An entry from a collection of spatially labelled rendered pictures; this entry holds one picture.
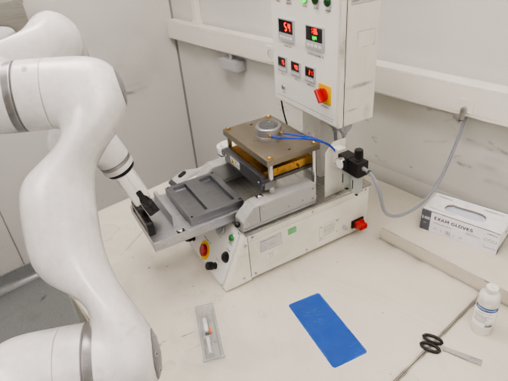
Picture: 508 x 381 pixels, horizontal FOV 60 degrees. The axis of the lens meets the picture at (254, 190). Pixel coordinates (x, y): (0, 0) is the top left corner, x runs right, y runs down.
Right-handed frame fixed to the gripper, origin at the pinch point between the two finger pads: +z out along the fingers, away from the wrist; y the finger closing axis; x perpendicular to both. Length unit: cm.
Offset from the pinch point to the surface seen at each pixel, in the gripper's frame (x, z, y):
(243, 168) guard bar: 28.5, 7.2, 0.9
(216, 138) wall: 53, 68, -121
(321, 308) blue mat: 21, 35, 37
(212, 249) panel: 7.0, 23.3, 4.1
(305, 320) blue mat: 15, 33, 38
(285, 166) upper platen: 37.6, 9.0, 10.1
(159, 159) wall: 19, 72, -146
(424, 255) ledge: 56, 45, 39
